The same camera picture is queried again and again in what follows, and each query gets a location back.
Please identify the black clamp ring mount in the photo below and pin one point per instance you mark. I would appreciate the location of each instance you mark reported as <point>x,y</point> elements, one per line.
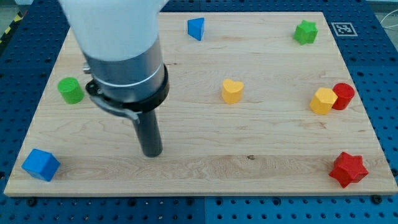
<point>133,110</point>

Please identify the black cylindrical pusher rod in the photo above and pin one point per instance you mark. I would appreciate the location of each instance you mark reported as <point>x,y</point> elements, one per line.
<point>148,134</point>

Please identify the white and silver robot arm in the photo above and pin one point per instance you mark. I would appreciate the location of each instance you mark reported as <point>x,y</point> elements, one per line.
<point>121,45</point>

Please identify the yellow hexagon block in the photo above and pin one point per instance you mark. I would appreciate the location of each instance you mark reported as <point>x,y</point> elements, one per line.
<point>323,100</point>

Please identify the green cylinder block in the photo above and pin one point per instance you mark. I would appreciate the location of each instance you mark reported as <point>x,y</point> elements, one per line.
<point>70,90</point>

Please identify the yellow heart block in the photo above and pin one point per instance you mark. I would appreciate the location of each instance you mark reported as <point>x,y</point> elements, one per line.
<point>232,91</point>

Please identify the blue triangle block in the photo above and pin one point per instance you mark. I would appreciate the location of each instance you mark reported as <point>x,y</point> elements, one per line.
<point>196,28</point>

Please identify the blue cube block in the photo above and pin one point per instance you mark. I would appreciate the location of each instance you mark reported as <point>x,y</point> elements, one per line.
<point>41,165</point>

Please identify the wooden board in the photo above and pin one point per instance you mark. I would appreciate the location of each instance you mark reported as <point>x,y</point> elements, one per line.
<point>268,143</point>

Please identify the black yellow hazard tape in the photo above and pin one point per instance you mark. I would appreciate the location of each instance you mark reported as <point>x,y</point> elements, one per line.
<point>11,29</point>

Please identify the green star block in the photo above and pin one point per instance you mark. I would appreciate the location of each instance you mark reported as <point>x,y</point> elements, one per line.
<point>306,32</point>

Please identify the red star block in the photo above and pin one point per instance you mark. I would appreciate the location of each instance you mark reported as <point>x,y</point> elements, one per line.
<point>348,169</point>

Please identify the red cylinder block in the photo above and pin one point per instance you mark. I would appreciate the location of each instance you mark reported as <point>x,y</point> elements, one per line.
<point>345,94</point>

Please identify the white fiducial marker tag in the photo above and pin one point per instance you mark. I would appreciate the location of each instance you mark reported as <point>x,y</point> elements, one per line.
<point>344,29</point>

